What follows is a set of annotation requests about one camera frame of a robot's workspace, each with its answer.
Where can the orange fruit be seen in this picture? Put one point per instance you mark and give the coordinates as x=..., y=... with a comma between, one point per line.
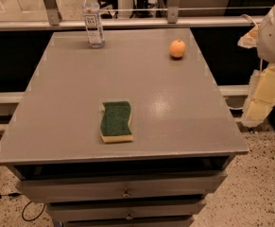
x=177, y=49

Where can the bottom grey drawer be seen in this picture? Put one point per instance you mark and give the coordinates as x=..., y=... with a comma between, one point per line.
x=137, y=222

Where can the clear plastic water bottle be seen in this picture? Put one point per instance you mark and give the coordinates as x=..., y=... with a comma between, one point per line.
x=92, y=19

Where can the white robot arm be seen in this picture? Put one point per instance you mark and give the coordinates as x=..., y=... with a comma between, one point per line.
x=266, y=39

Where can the top grey drawer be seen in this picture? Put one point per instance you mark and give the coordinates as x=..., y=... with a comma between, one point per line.
x=122, y=187

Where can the metal bracket post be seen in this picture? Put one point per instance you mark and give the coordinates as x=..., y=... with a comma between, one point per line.
x=52, y=11
x=172, y=11

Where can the left metal bracket post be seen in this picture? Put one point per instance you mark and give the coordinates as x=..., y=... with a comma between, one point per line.
x=52, y=11

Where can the grey metal railing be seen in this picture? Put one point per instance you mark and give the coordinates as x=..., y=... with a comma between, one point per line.
x=182, y=22

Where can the grey drawer cabinet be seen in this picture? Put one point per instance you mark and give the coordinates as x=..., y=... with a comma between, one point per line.
x=133, y=134

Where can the right metal bracket post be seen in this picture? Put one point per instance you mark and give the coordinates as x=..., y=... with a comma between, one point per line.
x=172, y=11

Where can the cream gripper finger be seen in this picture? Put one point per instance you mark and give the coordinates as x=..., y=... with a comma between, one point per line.
x=249, y=40
x=261, y=97

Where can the green and yellow sponge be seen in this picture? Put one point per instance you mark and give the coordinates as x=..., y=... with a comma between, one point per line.
x=114, y=126

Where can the grey drawer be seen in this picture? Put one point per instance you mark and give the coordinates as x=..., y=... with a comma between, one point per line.
x=122, y=187
x=137, y=222
x=126, y=210

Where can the middle grey drawer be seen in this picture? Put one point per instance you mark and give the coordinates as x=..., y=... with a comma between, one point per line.
x=126, y=210

